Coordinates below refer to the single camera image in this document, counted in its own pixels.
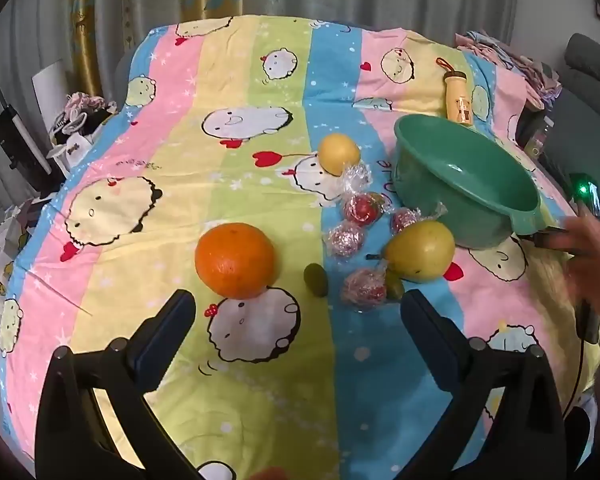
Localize yellow-green pear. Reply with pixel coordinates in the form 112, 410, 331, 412
367, 220, 456, 282

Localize orange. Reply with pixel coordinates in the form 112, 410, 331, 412
195, 222, 277, 299

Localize green plastic bowl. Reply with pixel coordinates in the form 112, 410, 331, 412
393, 113, 542, 251

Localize clear plastic jar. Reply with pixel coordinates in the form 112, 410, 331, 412
524, 115, 553, 161

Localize pile of clutter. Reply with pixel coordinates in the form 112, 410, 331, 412
47, 91, 118, 173

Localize yellow lemon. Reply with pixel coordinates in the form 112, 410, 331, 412
318, 133, 361, 177

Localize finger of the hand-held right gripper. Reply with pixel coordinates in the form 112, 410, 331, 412
519, 227, 569, 249

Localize grey sofa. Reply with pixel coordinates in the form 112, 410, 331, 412
537, 32, 600, 201

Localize pile of folded clothes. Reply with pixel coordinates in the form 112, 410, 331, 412
455, 30, 563, 111

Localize white panel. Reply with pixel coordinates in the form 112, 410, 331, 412
31, 59, 77, 116

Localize yellow bear-print bottle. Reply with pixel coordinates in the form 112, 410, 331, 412
435, 57, 473, 126

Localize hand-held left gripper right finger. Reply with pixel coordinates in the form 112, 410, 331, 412
397, 289, 567, 480

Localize small green fruit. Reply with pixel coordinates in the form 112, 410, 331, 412
384, 269, 406, 302
303, 263, 328, 297

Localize red candy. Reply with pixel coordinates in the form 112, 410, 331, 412
390, 202, 448, 235
341, 267, 390, 313

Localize person's right hand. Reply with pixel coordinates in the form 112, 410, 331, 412
549, 209, 600, 332

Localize striped cartoon printed blanket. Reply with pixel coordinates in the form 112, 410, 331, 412
0, 12, 600, 480

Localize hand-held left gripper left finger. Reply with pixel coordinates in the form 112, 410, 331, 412
34, 289, 202, 480

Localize plastic-wrapped red fruit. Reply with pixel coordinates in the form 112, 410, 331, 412
337, 162, 393, 226
322, 221, 367, 260

